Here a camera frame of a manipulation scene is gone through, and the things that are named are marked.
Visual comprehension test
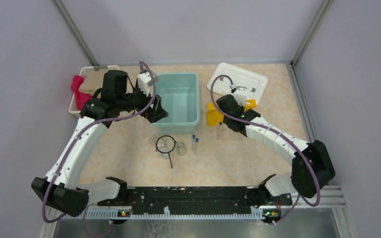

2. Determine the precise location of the small clear glass dish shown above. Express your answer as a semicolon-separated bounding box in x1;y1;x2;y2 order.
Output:
159;148;171;159

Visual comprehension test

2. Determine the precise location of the white perforated plastic basket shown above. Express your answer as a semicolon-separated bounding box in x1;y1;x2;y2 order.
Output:
68;65;120;118

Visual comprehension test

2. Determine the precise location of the white plastic tray lid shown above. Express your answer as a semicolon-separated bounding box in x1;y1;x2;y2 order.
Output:
206;62;268;106

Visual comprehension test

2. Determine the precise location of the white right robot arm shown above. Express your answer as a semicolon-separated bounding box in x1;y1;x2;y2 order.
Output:
215;94;335;206

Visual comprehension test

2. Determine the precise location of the beige cloth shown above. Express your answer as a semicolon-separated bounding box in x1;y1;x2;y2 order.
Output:
79;70;108;96

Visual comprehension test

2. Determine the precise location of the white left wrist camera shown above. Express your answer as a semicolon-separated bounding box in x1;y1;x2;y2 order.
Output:
137;71;158;96

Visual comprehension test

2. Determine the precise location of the clear glass beaker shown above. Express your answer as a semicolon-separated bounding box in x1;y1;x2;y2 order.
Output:
176;141;188;156

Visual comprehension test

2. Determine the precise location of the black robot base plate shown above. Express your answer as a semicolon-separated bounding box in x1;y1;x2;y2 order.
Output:
97;186;292;215

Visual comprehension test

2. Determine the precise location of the teal plastic bin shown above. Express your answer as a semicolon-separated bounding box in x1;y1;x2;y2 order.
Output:
153;72;200;134

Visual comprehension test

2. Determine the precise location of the pink cloth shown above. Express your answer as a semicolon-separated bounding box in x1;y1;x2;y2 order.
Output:
71;75;92;104

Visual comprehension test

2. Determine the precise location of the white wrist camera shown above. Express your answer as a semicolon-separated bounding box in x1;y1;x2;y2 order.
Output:
137;71;158;96
230;84;248;107

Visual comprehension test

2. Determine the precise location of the clear glass flask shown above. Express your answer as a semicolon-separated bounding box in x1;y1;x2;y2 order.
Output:
149;132;167;148

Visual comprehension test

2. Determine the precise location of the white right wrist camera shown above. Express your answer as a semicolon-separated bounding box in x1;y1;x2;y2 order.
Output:
230;84;248;107

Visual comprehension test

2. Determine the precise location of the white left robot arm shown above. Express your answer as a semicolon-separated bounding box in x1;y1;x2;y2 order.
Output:
31;69;168;217

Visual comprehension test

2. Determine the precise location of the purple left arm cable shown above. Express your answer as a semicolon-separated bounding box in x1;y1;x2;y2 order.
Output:
42;61;157;238

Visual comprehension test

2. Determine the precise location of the yellow test tube rack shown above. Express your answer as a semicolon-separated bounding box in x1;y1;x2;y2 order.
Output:
206;99;257;126

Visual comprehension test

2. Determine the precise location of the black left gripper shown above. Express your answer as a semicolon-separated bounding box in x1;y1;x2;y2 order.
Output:
117;81;169;122

